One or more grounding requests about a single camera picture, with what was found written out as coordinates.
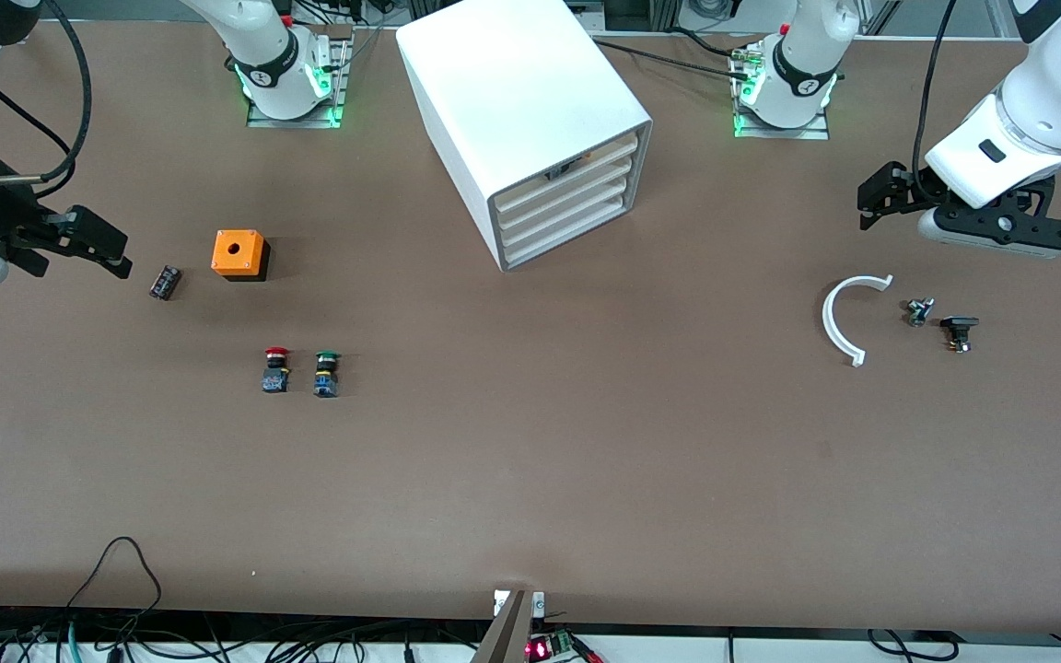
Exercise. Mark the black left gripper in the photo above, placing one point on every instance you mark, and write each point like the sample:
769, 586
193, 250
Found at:
901, 190

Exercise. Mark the red push button switch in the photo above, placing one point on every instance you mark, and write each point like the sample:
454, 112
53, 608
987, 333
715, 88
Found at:
275, 373

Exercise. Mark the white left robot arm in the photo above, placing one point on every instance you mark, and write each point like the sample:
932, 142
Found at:
1046, 101

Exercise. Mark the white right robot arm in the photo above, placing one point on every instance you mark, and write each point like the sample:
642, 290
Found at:
273, 55

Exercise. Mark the white drawer cabinet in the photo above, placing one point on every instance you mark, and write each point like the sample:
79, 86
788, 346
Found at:
512, 92

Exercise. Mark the small black contact block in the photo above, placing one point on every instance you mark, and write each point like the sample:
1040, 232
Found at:
165, 283

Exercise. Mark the small grey metal component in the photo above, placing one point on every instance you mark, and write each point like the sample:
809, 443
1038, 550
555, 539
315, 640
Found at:
919, 311

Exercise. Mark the white curved plastic arc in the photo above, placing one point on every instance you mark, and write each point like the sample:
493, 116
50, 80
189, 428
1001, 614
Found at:
827, 322

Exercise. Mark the small dark electronic part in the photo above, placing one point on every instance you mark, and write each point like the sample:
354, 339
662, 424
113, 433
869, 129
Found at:
563, 169

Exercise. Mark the circuit board with red LED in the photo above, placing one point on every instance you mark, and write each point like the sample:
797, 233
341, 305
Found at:
540, 649

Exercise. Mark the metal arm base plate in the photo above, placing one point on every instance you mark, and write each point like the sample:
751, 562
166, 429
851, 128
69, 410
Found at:
807, 133
309, 120

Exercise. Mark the small black switch component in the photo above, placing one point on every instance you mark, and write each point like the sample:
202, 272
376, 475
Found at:
959, 324

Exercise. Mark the orange button enclosure box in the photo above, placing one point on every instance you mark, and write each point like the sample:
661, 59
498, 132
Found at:
236, 250

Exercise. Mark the green push button switch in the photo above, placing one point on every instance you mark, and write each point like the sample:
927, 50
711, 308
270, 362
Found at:
326, 378

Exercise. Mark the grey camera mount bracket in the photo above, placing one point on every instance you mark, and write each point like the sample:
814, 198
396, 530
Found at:
507, 635

